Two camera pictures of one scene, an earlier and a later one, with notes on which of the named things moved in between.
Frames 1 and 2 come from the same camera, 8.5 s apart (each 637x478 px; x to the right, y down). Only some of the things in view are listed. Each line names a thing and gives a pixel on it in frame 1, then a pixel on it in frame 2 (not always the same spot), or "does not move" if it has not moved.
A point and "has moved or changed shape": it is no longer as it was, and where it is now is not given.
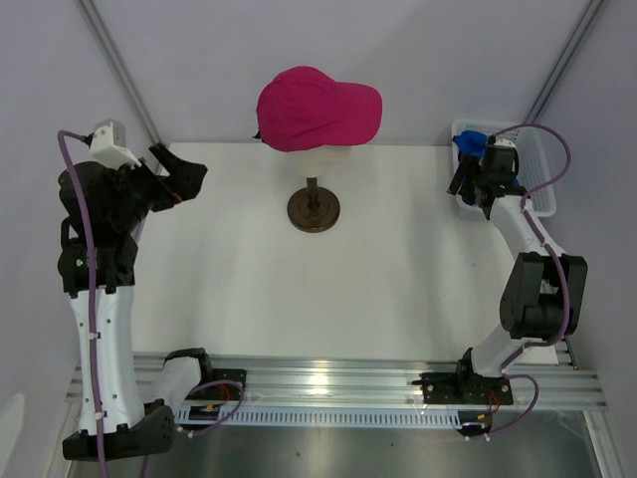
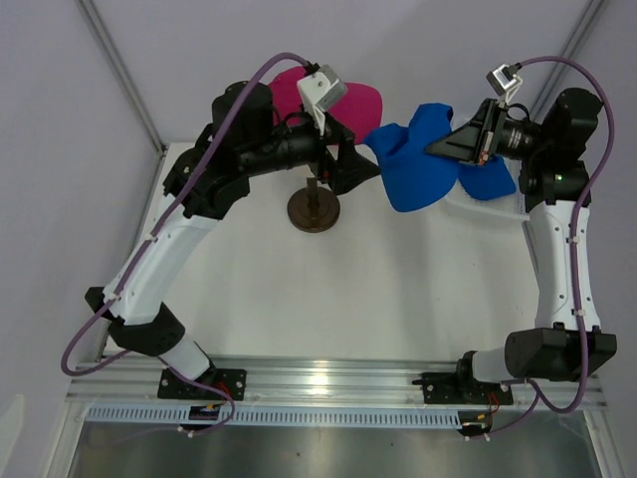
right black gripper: (459, 175) to (464, 144)
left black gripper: (185, 178) to (350, 169)
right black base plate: (464, 387) does not move
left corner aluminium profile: (89, 11) does not move
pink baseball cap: (302, 108) does not move
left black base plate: (223, 391) does not move
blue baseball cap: (472, 143) has moved or changed shape
